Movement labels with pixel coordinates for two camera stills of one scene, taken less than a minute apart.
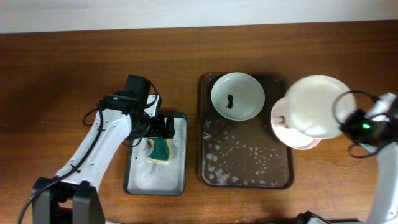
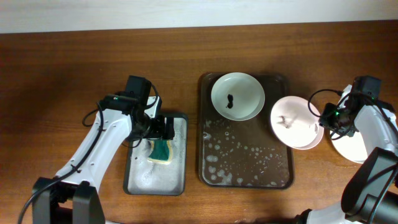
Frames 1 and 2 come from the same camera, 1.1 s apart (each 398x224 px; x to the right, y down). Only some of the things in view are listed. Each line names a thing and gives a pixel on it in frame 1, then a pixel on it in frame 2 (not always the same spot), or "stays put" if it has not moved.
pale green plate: x=237 y=96 stays put
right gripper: x=351 y=116 -> x=324 y=122
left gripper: x=159 y=132 stays put
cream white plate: x=316 y=104 -> x=353 y=147
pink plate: x=283 y=127 stays put
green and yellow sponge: x=161 y=151 stays put
